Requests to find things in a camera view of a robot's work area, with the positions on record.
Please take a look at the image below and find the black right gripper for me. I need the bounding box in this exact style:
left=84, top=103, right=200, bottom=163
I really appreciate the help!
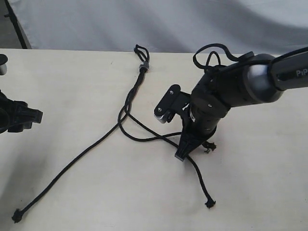
left=175, top=113, right=218, bottom=161

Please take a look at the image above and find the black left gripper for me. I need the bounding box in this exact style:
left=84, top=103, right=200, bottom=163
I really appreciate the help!
left=0, top=92, right=43, bottom=133

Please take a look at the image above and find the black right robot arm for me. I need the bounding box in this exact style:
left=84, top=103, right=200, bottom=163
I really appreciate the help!
left=175, top=48, right=308, bottom=161

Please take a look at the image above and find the black backdrop stand pole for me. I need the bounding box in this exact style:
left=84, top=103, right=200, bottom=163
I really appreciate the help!
left=4, top=0, right=32, bottom=49

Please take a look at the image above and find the grey backdrop cloth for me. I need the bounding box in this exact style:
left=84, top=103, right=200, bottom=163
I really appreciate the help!
left=10, top=0, right=308, bottom=54

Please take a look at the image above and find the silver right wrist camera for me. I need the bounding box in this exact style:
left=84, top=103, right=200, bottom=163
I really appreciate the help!
left=154, top=84, right=191, bottom=126

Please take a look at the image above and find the clear adhesive tape piece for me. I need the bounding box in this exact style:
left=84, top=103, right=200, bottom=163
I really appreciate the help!
left=139, top=62, right=149, bottom=72

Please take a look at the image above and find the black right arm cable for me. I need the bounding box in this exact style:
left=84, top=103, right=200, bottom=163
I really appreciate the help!
left=192, top=43, right=256, bottom=73

